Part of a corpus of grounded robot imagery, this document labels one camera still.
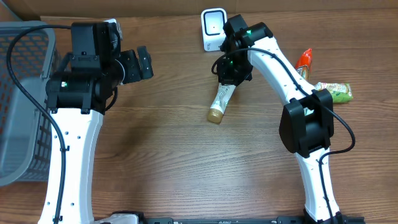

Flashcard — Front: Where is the white Pantene conditioner tube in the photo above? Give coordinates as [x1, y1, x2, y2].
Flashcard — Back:
[207, 83, 236, 124]

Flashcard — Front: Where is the red spaghetti packet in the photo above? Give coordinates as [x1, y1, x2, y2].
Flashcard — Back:
[295, 49, 313, 81]

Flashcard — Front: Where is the green yellow snack packet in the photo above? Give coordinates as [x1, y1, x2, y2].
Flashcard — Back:
[315, 82, 353, 103]

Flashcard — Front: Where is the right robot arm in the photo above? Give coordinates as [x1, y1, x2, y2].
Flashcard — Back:
[212, 15, 344, 223]

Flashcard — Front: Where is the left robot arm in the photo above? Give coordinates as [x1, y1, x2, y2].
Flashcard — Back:
[39, 19, 154, 223]

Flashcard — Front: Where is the white barcode scanner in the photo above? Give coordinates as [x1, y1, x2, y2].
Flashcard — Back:
[201, 7, 227, 52]

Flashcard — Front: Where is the grey plastic shopping basket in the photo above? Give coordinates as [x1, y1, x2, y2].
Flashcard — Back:
[1, 21, 61, 186]

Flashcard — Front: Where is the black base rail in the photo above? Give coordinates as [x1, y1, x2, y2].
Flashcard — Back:
[93, 211, 366, 224]

